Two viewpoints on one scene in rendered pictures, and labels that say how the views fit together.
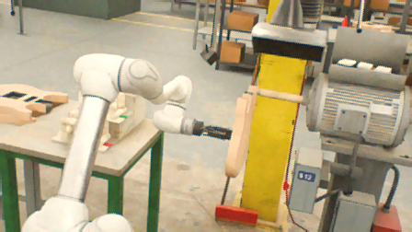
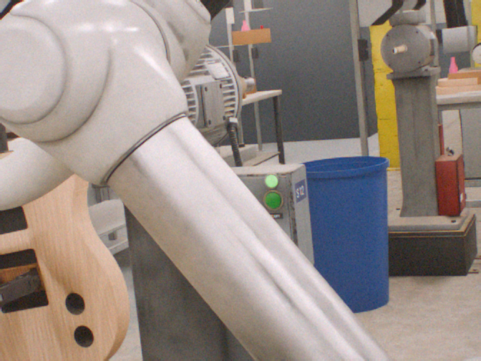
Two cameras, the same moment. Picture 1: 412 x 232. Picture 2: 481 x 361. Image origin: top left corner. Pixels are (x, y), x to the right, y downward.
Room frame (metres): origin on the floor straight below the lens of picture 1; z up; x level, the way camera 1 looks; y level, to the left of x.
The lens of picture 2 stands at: (1.33, 1.23, 1.35)
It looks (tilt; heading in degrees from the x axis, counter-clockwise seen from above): 8 degrees down; 278
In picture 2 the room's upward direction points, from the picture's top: 6 degrees counter-clockwise
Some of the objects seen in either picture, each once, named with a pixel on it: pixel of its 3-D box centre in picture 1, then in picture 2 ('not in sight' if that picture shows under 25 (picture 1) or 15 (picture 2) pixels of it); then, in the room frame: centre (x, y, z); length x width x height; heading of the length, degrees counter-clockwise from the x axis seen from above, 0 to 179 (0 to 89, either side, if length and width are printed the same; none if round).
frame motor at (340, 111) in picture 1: (356, 110); (161, 103); (1.74, -0.65, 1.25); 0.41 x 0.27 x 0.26; 76
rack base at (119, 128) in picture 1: (101, 121); not in sight; (2.00, 0.48, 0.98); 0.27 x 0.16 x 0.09; 76
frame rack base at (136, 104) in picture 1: (116, 103); not in sight; (2.15, 0.44, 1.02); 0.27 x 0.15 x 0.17; 76
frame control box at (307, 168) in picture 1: (321, 186); (263, 228); (1.53, -0.51, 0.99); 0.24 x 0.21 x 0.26; 76
